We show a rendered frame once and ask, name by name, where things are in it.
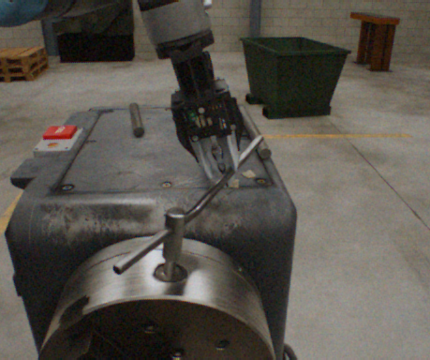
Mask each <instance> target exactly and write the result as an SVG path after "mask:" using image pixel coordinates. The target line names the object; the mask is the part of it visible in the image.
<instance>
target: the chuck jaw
mask: <svg viewBox="0 0 430 360"><path fill-rule="evenodd" d="M88 302H89V300H88V301H87V302H85V303H83V305H80V306H79V307H78V308H76V309H74V310H73V311H71V312H70V313H69V314H68V315H67V318H65V319H64V322H63V325H64V330H63V332H64V333H66V334H67V335H68V336H70V337H71V338H72V339H71V342H70V344H69V350H68V352H67V358H66V360H141V359H140V358H139V357H137V356H136V355H134V354H133V353H132V352H130V351H129V350H128V349H127V348H125V347H124V346H123V345H122V344H119V342H117V341H116V340H115V339H113V338H112V337H111V336H109V335H108V334H107V333H106V332H104V331H103V330H102V329H100V328H99V327H98V326H96V325H95V324H93V323H92V321H90V320H88V319H87V318H86V317H85V316H83V314H82V309H83V306H87V305H88Z"/></svg>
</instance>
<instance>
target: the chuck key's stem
mask: <svg viewBox="0 0 430 360"><path fill-rule="evenodd" d="M185 214H186V212H185V211H184V210H183V209H182V208H177V207H173V208H169V209H168V210H167V211H166V224H165V228H166V226H170V227H171V228H173V229H174V235H172V236H171V238H168V239H167V240H166V241H165V242H163V247H162V258H163V259H165V265H164V271H163V273H162V274H163V275H164V276H167V277H170V278H172V277H173V276H175V274H176V273H177V272H175V267H176V261H177V260H179V259H180V257H181V251H182V244H183V232H184V226H185Z"/></svg>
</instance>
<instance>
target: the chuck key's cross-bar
mask: <svg viewBox="0 0 430 360"><path fill-rule="evenodd" d="M263 141H264V138H263V136H262V135H258V136H257V138H255V139H254V140H253V142H252V143H251V144H249V145H248V146H247V147H246V149H245V150H244V152H243V153H242V154H241V155H240V159H239V163H238V167H237V170H239V169H240V167H241V166H242V165H243V164H244V163H245V161H246V160H247V159H248V158H249V157H250V156H251V155H252V154H253V152H254V151H256V150H257V147H258V146H260V145H261V143H262V142H263ZM233 175H235V171H234V170H233V169H232V167H229V168H227V170H226V171H225V172H223V173H222V176H221V177H219V178H218V179H217V181H215V182H214V185H213V186H211V187H210V188H209V190H207V191H206V193H205V194H204V195H203V196H202V197H201V198H200V199H199V201H198V202H197V203H196V204H195V205H194V206H193V207H192V208H191V209H190V210H188V211H187V212H186V214H185V225H187V223H188V222H190V221H191V220H193V219H194V218H195V217H197V216H198V215H199V214H200V213H201V212H202V210H203V209H204V208H205V207H206V206H207V205H208V203H209V202H210V201H211V200H212V199H213V198H214V196H215V195H217V193H218V191H219V190H221V189H222V187H224V186H225V185H226V184H227V182H228V181H229V180H230V179H231V178H232V176H233ZM172 235H174V229H173V228H171V227H170V226H166V228H164V229H163V230H161V231H160V232H158V233H156V234H155V235H153V237H150V238H149V240H147V241H146V242H144V243H143V244H141V246H138V247H137V248H136V249H133V251H131V252H130V253H128V254H127V255H126V256H125V257H124V258H122V259H121V260H120V261H119V262H116V263H115V264H114V265H113V266H112V269H113V271H114V273H115V274H117V275H122V274H123V273H124V272H125V271H126V270H128V269H129V268H130V267H131V266H133V265H134V264H135V263H137V262H138V261H139V260H141V258H144V257H145V255H147V254H149V253H150V252H151V251H152V250H154V249H155V248H157V247H158V246H160V245H161V244H162V242H165V241H166V240H167V239H168V238H171V236H172Z"/></svg>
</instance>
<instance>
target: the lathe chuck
mask: <svg viewBox="0 0 430 360"><path fill-rule="evenodd" d="M127 254H128V253H126V254H123V255H121V256H118V257H113V258H110V259H109V260H106V261H104V262H101V263H99V264H96V265H95V266H94V267H91V268H90V269H88V270H87V271H85V272H84V273H83V274H81V275H80V276H79V277H78V278H76V279H75V280H74V282H72V283H71V285H69V286H68V287H67V289H66V290H65V292H64V294H63V295H62V298H61V299H60V300H59V302H58V306H57V307H56V310H55V313H54V314H53V319H52V322H51V323H50V325H51V326H50V327H49V330H48V334H47V336H46V337H45V341H44V343H43V345H42V349H41V351H40V353H39V357H38V359H37V360H66V358H67V352H68V350H69V344H70V342H71V339H72V338H71V337H70V336H68V335H67V334H66V333H64V332H63V330H64V325H63V322H64V319H65V318H67V315H68V314H69V313H70V312H71V311H73V310H74V309H76V308H78V307H79V306H80V305H83V303H85V302H87V301H88V300H89V302H88V305H87V306H83V309H82V314H83V316H85V317H86V318H87V319H88V320H90V321H92V323H93V324H95V325H96V326H98V327H99V328H100V329H102V330H103V331H104V332H106V333H107V334H108V335H109V336H111V337H112V338H113V339H115V340H116V341H117V342H119V344H122V345H123V346H124V347H125V348H127V349H128V350H129V351H130V352H132V353H133V354H134V355H136V356H137V357H139V358H140V359H141V360H275V354H274V349H273V343H272V340H271V337H270V331H269V328H268V324H267V322H266V316H265V313H264V310H263V307H262V303H261V302H260V300H259V297H258V296H257V295H256V293H255V292H254V290H253V289H252V288H251V286H250V285H249V284H248V283H247V282H246V281H245V280H244V279H243V278H242V277H240V276H239V275H238V274H236V273H235V272H233V271H232V270H230V269H229V268H227V267H226V266H225V265H223V264H222V263H218V262H215V261H214V260H209V259H207V258H204V257H202V256H201V255H194V254H191V253H187V252H183V251H181V257H180V259H179V260H177V261H176V267H179V268H180V269H181V270H182V272H183V273H184V275H183V276H182V277H181V278H180V279H177V280H174V281H168V280H164V279H160V278H158V276H157V275H156V270H157V268H158V267H161V266H162V265H165V259H163V258H162V250H152V251H151V252H150V253H149V254H147V255H145V257H144V258H141V260H139V261H138V262H136V263H135V264H134V265H133V266H131V267H130V268H129V269H128V270H126V271H125V272H124V273H123V274H122V275H117V274H115V273H114V271H113V269H112V266H113V265H114V264H115V263H117V262H119V261H120V260H121V259H122V258H124V257H125V256H126V255H127Z"/></svg>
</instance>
